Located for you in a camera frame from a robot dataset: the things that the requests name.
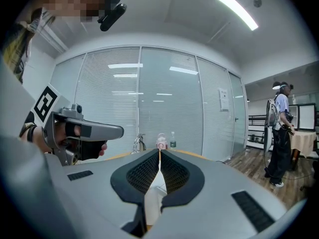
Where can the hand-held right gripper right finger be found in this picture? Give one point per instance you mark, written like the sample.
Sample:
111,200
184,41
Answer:
219,195

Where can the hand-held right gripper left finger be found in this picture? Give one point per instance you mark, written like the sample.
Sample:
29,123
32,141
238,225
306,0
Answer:
99,190

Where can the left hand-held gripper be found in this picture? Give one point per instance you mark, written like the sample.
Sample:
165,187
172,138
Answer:
47,103

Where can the person's left forearm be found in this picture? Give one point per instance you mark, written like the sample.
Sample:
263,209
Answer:
40,139

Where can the person's left hand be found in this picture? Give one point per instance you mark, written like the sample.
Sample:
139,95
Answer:
91,149

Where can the silver metal stand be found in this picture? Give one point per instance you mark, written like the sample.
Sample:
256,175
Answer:
139,143

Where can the pink bottle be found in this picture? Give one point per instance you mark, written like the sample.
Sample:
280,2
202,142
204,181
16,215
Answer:
161,142

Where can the clear water bottle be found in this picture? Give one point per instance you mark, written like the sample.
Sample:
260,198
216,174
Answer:
173,141

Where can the black wristband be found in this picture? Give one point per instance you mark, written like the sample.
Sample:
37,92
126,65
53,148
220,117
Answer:
30,132

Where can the black metal railing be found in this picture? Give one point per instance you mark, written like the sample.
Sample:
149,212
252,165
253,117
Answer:
256,131

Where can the paper notice on glass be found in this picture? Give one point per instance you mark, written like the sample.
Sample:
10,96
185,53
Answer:
224,99

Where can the table with beige cloth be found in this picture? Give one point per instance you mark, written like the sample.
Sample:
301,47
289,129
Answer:
302,143

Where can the white framed board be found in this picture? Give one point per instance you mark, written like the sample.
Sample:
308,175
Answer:
306,117

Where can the person's yellow plaid shirt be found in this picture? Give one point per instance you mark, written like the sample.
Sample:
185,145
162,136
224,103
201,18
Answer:
15,48

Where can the long ceiling light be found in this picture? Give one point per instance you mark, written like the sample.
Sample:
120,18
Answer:
235,9

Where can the round smoke detector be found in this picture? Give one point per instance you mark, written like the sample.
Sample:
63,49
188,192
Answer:
257,2

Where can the black head-mounted camera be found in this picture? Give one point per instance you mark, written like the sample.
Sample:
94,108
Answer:
113,11

